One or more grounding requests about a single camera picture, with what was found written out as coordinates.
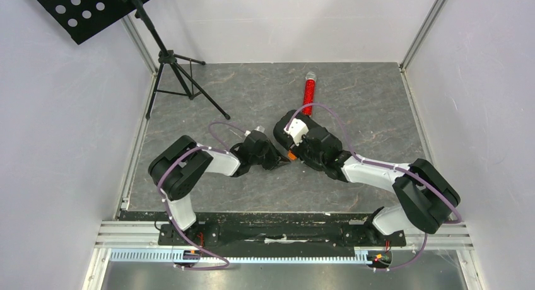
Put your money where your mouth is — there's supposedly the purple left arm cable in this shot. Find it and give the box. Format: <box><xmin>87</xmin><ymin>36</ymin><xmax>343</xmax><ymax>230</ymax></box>
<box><xmin>156</xmin><ymin>120</ymin><xmax>252</xmax><ymax>271</ymax></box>

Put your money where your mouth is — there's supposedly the black music stand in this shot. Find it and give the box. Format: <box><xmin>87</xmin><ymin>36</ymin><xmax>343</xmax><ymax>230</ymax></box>
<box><xmin>24</xmin><ymin>0</ymin><xmax>232</xmax><ymax>121</ymax></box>

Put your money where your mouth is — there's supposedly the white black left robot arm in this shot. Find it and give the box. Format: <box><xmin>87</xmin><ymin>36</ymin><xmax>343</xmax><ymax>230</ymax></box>
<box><xmin>148</xmin><ymin>130</ymin><xmax>290</xmax><ymax>245</ymax></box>

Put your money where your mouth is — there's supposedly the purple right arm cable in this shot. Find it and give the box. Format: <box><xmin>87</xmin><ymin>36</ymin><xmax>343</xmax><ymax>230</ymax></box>
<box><xmin>285</xmin><ymin>103</ymin><xmax>463</xmax><ymax>273</ymax></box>

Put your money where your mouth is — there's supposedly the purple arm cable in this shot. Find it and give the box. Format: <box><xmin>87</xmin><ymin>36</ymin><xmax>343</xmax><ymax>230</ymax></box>
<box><xmin>285</xmin><ymin>103</ymin><xmax>463</xmax><ymax>273</ymax></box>
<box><xmin>156</xmin><ymin>120</ymin><xmax>252</xmax><ymax>271</ymax></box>

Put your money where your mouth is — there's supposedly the black plastic tool case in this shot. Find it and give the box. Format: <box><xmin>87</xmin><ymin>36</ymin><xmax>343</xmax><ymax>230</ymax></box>
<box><xmin>273</xmin><ymin>109</ymin><xmax>335</xmax><ymax>170</ymax></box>

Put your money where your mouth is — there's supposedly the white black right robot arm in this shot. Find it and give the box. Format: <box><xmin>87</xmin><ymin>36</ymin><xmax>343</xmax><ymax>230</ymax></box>
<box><xmin>284</xmin><ymin>125</ymin><xmax>461</xmax><ymax>245</ymax></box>

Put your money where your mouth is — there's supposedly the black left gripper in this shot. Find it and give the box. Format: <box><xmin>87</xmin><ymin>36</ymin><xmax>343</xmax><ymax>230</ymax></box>
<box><xmin>250</xmin><ymin>139</ymin><xmax>290</xmax><ymax>170</ymax></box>

